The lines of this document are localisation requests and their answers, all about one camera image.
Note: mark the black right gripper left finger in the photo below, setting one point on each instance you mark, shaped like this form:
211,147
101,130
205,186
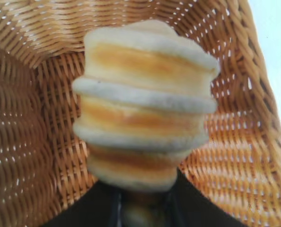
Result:
95,208

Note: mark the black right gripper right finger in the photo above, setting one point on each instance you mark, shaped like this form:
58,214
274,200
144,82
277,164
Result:
195,210

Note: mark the long striped twisted bread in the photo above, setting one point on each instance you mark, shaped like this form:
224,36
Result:
143,106

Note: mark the brown woven wicker basket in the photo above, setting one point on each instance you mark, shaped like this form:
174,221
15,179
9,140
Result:
24,142

